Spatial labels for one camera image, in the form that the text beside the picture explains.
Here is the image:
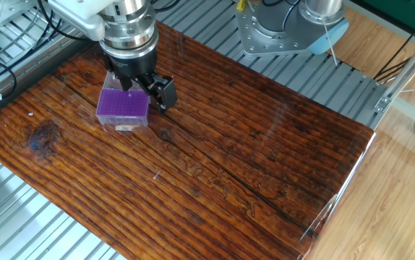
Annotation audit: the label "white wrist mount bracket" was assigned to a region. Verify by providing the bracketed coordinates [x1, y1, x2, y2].
[46, 0, 108, 42]

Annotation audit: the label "thin black cable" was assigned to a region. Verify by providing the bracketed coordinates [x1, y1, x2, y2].
[36, 0, 87, 42]

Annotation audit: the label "silver wrist flange coupling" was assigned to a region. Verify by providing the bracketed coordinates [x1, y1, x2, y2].
[98, 0, 160, 59]

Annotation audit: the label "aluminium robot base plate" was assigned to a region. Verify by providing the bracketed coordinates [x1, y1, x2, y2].
[234, 2, 338, 58]

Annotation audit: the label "black floor cables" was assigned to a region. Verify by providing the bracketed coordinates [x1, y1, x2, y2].
[372, 13, 415, 83]

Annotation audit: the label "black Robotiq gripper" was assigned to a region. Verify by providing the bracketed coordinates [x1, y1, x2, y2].
[102, 45, 179, 115]

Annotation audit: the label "aluminium frame post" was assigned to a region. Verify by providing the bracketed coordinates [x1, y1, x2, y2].
[372, 24, 415, 113]

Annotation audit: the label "aluminium perforated plate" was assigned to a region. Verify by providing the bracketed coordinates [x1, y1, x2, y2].
[0, 0, 39, 28]

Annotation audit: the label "purple pipette tip box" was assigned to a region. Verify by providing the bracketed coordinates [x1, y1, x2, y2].
[95, 70, 151, 128]

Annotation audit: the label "white zip tie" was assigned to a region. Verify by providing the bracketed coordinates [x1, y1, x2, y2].
[320, 17, 339, 67]

